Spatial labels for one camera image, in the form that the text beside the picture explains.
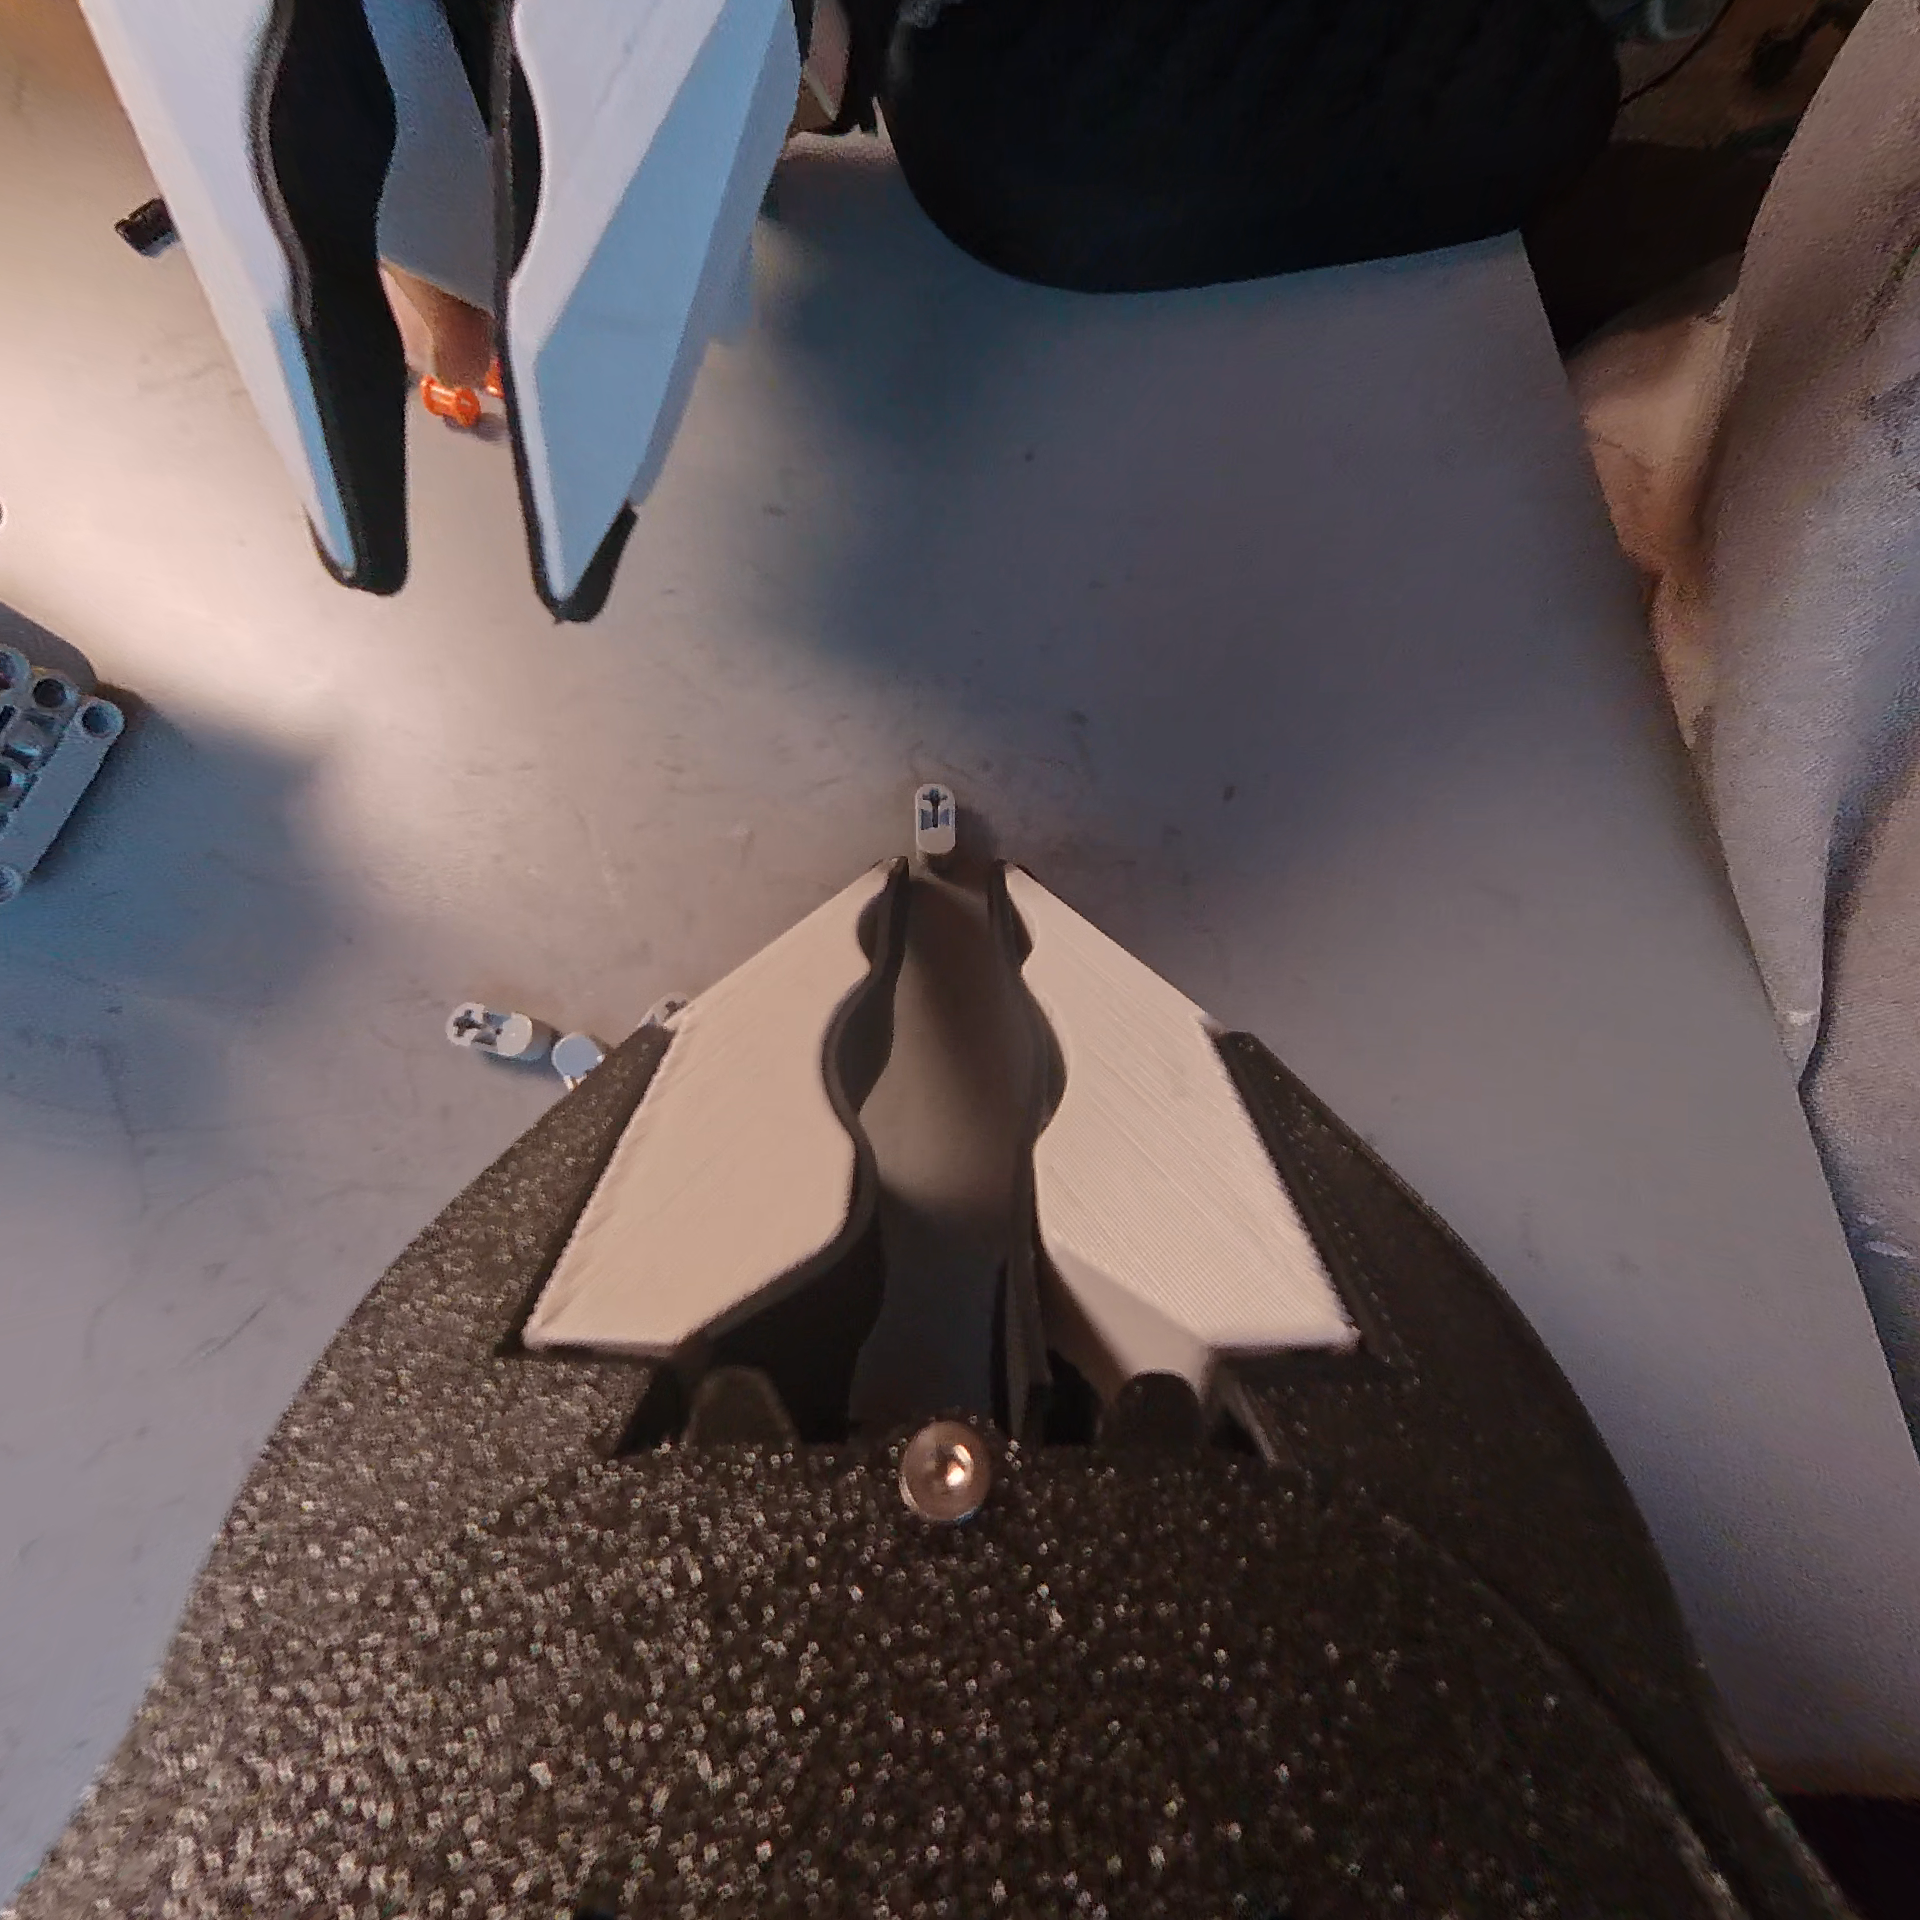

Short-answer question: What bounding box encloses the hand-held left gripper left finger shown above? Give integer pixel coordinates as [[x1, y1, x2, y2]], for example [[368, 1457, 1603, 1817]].
[[521, 857, 915, 1363]]

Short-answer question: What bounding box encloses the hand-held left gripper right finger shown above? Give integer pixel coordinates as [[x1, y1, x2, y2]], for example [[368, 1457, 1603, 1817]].
[[984, 861, 1361, 1419]]

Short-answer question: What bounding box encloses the dark cloth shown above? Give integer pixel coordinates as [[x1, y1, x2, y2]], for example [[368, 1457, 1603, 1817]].
[[878, 0, 1625, 296]]

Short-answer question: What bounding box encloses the brick engine model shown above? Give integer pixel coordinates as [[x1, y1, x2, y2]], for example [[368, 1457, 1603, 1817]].
[[0, 599, 126, 905]]

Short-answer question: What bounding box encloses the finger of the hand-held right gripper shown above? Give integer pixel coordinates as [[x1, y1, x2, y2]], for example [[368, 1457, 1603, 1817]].
[[81, 0, 414, 597], [482, 0, 806, 624]]

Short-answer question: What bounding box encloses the person's right hand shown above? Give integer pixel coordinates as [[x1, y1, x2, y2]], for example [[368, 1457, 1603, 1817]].
[[382, 262, 508, 394]]

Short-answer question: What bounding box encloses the pile of grey connectors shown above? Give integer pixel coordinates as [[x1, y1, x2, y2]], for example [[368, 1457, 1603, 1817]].
[[446, 990, 692, 1088]]

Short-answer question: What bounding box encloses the grey desk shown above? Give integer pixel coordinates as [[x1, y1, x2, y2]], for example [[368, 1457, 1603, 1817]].
[[0, 0, 1920, 1875]]

